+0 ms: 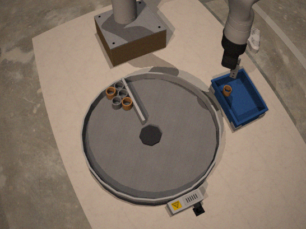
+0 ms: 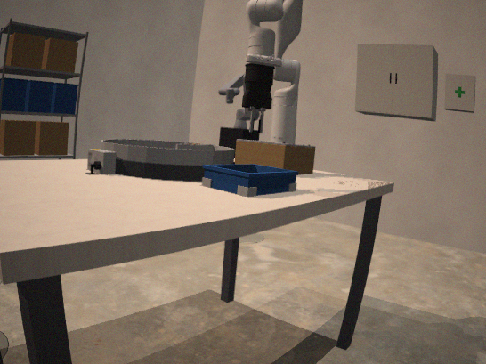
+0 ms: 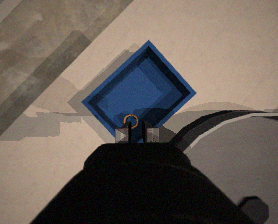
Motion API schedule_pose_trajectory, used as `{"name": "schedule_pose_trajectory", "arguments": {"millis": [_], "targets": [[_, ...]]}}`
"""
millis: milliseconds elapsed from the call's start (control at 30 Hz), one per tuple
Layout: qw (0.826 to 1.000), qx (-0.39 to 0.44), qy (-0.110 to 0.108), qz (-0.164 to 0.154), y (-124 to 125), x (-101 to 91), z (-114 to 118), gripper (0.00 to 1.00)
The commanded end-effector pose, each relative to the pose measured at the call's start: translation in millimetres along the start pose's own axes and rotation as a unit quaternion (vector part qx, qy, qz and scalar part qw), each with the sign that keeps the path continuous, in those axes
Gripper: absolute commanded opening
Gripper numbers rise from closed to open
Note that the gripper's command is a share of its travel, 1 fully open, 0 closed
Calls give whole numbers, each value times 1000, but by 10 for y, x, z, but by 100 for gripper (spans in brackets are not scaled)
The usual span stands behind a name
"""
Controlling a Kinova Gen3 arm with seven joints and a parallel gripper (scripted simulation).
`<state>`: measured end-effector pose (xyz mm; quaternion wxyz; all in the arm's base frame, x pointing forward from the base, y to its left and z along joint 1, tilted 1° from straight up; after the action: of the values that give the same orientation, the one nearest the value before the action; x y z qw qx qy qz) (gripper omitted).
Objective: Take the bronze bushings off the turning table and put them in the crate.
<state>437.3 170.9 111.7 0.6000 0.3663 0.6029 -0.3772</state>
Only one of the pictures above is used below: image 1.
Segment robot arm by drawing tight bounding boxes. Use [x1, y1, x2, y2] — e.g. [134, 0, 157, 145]
[112, 0, 259, 32]

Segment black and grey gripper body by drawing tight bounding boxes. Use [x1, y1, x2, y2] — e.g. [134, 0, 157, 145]
[221, 19, 261, 70]

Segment bronze bushing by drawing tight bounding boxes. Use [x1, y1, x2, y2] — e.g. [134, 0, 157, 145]
[222, 85, 232, 97]
[122, 97, 133, 110]
[106, 87, 117, 100]

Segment blue square tray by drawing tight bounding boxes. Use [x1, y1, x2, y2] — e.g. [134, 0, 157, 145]
[210, 68, 268, 131]

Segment grey metal ring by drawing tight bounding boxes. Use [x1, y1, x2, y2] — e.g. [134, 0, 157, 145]
[114, 81, 124, 93]
[112, 96, 122, 109]
[118, 89, 128, 99]

